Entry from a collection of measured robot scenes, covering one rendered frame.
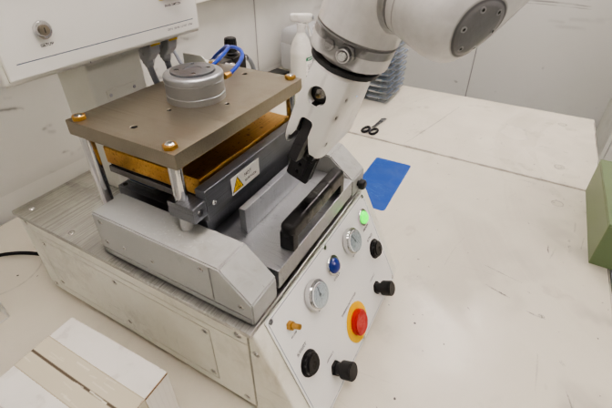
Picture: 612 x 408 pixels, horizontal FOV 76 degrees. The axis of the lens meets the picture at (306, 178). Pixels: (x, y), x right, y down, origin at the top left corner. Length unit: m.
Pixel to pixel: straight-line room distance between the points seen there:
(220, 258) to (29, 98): 0.72
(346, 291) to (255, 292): 0.21
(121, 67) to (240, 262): 0.37
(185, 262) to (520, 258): 0.66
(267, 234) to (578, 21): 2.62
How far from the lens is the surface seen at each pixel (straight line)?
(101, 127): 0.52
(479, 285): 0.81
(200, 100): 0.53
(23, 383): 0.64
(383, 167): 1.09
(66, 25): 0.60
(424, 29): 0.31
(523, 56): 2.98
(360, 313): 0.64
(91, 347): 0.63
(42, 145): 1.10
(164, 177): 0.52
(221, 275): 0.44
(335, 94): 0.39
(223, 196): 0.49
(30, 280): 0.91
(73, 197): 0.75
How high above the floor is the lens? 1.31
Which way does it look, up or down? 33 degrees down
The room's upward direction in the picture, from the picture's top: straight up
